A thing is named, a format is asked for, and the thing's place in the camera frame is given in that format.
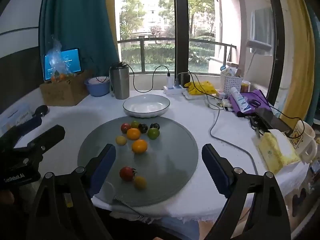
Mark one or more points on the grey round placemat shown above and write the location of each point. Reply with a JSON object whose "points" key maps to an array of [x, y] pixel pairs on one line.
{"points": [[165, 162]]}

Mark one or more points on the stainless steel kettle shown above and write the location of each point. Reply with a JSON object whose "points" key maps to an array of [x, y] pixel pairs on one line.
{"points": [[120, 82]]}

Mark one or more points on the blue capped bottle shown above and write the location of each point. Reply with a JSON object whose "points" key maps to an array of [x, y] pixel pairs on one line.
{"points": [[223, 69]]}

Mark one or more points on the white plate with dark rim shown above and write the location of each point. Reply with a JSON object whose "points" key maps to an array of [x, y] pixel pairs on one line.
{"points": [[146, 105]]}

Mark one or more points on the white plastic basket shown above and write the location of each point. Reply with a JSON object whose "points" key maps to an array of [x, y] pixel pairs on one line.
{"points": [[231, 83]]}

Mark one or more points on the white mug with bear print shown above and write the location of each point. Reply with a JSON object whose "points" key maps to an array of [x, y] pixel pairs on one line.
{"points": [[303, 137]]}

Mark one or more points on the black key fob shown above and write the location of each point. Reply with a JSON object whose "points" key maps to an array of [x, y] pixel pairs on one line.
{"points": [[256, 126]]}

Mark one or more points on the black window frame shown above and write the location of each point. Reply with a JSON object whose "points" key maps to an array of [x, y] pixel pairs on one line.
{"points": [[180, 25]]}

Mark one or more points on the light blue hanging towel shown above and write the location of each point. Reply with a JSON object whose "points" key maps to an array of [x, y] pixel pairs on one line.
{"points": [[262, 25]]}

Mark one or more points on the white printed box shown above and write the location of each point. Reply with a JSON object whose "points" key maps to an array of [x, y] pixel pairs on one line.
{"points": [[15, 116]]}

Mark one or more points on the teal curtain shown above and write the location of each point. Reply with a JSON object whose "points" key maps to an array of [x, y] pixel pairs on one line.
{"points": [[75, 17]]}

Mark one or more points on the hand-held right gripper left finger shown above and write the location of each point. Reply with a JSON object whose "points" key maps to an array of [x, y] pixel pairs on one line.
{"points": [[102, 171]]}

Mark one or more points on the blue plastic bowl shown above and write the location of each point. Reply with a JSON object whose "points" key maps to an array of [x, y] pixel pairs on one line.
{"points": [[97, 90]]}

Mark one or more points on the red tomato with stem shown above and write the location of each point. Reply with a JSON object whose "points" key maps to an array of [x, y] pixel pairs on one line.
{"points": [[126, 173]]}

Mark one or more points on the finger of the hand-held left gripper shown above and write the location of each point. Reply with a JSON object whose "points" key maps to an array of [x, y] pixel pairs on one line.
{"points": [[48, 133], [31, 124]]}

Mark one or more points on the black balcony railing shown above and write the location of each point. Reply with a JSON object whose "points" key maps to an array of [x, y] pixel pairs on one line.
{"points": [[143, 55]]}

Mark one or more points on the white tube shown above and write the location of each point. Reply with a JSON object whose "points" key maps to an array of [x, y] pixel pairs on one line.
{"points": [[241, 101]]}

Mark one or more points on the dark purple tomato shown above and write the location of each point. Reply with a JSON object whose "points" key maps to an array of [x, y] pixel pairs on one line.
{"points": [[143, 128], [155, 125]]}

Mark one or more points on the clear plastic fork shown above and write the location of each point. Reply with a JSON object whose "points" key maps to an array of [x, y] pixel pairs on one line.
{"points": [[125, 203]]}

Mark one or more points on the clear plastic bag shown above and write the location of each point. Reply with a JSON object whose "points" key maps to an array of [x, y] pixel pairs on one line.
{"points": [[57, 60]]}

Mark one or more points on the green tomato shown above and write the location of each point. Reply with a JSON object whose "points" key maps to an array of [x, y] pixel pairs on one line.
{"points": [[135, 124], [153, 133]]}

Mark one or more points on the yellow jar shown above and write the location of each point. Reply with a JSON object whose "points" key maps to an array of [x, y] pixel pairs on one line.
{"points": [[245, 87]]}

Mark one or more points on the black phone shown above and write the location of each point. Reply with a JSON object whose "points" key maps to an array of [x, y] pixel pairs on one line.
{"points": [[273, 121]]}

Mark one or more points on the cardboard box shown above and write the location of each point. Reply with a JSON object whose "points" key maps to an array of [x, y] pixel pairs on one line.
{"points": [[62, 92]]}

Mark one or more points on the yellow tissue pack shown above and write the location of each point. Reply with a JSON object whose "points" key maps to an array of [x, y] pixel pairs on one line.
{"points": [[275, 152]]}

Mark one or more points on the yellow curtain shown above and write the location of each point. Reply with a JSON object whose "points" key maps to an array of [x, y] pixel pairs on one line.
{"points": [[297, 42]]}

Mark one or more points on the yellow plastic bag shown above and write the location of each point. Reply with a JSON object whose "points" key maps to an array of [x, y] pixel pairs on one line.
{"points": [[202, 87]]}

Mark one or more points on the yellow tomato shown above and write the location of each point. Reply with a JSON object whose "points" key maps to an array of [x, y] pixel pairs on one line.
{"points": [[121, 140], [140, 182]]}

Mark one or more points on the tablet with lit screen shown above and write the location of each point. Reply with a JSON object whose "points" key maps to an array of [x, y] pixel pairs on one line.
{"points": [[72, 60]]}

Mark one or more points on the white flat package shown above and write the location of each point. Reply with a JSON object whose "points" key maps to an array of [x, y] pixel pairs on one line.
{"points": [[195, 96]]}

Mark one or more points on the purple bag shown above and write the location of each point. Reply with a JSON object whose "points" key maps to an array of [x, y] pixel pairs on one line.
{"points": [[257, 97]]}

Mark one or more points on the black round object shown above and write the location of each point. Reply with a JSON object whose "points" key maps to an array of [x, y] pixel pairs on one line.
{"points": [[41, 110]]}

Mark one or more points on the orange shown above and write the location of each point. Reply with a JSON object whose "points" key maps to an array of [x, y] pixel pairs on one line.
{"points": [[133, 134], [139, 146]]}

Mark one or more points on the white charger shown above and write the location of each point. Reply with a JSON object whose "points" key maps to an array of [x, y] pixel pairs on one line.
{"points": [[169, 81]]}

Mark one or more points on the black charger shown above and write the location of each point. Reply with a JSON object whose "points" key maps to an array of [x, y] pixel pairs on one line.
{"points": [[184, 80]]}

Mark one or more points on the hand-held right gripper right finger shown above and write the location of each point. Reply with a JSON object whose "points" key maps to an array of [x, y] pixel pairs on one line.
{"points": [[217, 171]]}

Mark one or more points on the white power strip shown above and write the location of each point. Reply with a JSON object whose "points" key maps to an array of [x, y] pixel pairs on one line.
{"points": [[175, 90]]}

